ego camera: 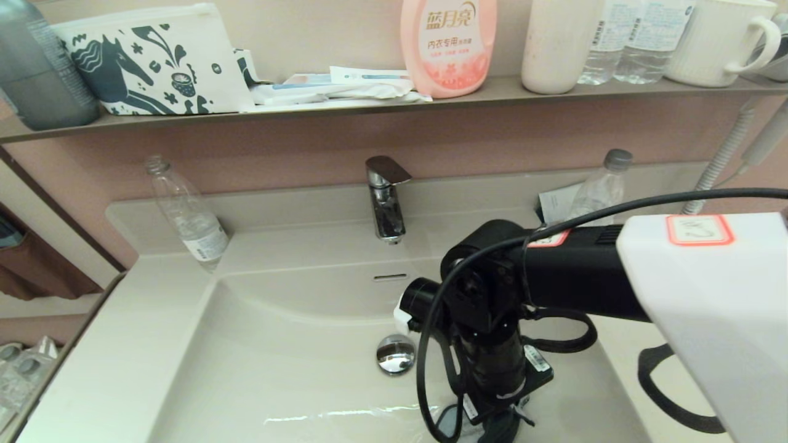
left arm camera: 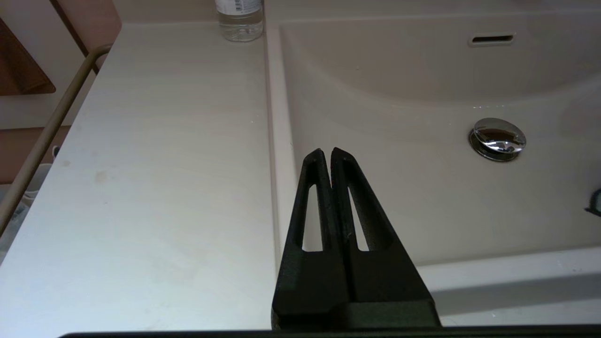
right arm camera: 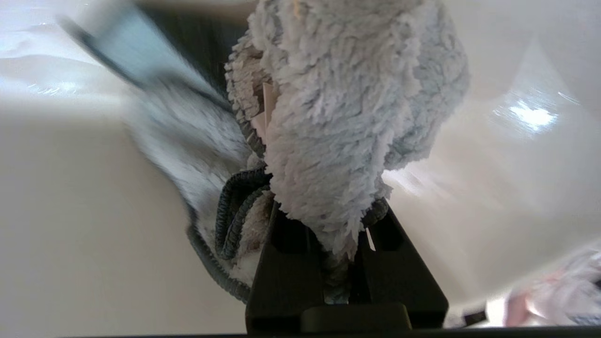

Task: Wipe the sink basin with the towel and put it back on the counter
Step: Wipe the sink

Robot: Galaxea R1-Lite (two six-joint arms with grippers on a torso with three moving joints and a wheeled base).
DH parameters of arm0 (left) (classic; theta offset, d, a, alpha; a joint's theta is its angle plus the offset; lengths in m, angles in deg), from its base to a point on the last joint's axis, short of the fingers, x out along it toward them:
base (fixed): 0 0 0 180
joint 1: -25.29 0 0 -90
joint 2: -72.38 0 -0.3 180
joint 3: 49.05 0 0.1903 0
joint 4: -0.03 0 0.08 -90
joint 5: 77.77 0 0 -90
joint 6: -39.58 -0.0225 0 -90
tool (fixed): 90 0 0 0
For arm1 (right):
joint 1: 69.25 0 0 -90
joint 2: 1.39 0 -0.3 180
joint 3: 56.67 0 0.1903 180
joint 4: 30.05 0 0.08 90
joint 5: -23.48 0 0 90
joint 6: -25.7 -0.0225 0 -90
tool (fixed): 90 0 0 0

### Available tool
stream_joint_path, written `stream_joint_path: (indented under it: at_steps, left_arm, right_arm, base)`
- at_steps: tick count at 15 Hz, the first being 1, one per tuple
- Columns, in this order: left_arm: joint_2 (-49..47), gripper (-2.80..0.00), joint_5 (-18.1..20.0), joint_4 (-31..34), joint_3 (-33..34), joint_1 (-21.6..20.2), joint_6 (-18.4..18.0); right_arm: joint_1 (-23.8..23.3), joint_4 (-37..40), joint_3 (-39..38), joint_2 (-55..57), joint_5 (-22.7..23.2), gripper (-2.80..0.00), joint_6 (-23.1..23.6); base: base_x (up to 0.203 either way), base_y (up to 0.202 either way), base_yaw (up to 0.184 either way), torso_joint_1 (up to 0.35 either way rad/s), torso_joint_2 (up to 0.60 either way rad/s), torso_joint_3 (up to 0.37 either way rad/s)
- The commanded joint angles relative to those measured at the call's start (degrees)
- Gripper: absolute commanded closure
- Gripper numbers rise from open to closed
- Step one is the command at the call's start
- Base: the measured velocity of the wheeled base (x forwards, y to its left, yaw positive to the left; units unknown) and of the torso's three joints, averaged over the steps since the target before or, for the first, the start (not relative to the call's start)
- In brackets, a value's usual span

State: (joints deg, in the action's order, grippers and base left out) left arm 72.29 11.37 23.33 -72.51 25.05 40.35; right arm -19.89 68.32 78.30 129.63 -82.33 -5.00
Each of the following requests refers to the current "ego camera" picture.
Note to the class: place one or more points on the grey microfibre cloth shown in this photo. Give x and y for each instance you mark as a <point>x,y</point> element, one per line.
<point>448,427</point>

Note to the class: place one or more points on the pink laundry detergent bottle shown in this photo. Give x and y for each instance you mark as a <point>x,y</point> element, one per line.
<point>448,55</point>

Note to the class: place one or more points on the clear bottle without cap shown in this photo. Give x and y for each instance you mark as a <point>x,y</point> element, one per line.
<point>196,227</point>

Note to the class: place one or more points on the white ribbed tumbler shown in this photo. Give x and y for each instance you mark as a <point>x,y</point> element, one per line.
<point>557,49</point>

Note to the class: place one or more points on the white packet with blue stripe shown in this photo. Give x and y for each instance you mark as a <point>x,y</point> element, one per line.
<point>369,75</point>
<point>306,82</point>

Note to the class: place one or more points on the black wrist camera white bracket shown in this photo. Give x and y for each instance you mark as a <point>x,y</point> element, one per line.
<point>422,301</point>

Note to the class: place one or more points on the clear water bottle white label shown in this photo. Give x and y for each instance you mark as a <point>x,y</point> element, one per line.
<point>657,43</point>
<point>604,43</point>

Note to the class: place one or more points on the white ribbed mug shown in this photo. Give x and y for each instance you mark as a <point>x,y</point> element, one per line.
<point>708,43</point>

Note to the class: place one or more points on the cream ceramic sink vanity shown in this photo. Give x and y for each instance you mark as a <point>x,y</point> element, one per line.
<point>277,369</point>

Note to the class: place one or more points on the plastic wrapped bottle pack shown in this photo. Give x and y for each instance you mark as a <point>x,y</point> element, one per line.
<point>23,375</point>

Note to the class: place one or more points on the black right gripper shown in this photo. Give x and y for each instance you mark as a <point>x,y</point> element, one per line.
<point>495,366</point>

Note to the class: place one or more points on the small printed white pouch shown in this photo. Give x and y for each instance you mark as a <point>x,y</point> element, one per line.
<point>246,65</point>

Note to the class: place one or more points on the chrome drain stopper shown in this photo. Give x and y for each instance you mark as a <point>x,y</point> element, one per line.
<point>395,355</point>

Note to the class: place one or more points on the beige wall shelf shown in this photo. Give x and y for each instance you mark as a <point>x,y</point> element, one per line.
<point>492,91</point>

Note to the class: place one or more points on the chrome faucet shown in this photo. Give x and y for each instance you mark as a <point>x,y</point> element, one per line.
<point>388,214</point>

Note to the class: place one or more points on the white pouch with horse print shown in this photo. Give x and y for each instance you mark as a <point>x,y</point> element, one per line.
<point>197,66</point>

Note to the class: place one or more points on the clear bottle grey cap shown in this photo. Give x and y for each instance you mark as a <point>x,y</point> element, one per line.
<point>600,191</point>

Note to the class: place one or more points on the grey white hair dryer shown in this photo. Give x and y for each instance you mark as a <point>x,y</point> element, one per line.
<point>779,58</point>

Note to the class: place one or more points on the white paper card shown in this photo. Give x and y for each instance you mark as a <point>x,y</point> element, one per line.
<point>557,203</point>

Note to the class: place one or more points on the white plastic wrapped sachet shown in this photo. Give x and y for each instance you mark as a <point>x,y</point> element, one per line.
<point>345,93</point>

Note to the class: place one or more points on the dark grey plastic bottle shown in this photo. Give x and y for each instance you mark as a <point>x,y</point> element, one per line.
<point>42,80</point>

